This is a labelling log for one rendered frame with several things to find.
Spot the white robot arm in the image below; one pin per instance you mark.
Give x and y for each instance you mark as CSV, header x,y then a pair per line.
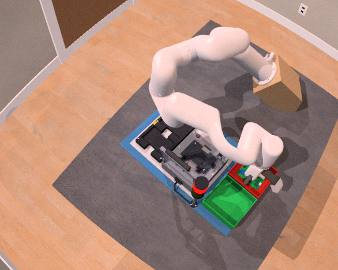
x,y
256,145

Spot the green bin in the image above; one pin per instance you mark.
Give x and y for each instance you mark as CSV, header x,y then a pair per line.
x,y
229,201

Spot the green circuit board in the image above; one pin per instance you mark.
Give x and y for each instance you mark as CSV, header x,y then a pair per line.
x,y
257,182

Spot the red bin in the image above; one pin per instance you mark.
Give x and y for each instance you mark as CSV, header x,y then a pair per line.
x,y
233,174

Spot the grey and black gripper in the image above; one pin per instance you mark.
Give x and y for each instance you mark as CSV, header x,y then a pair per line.
x,y
252,173

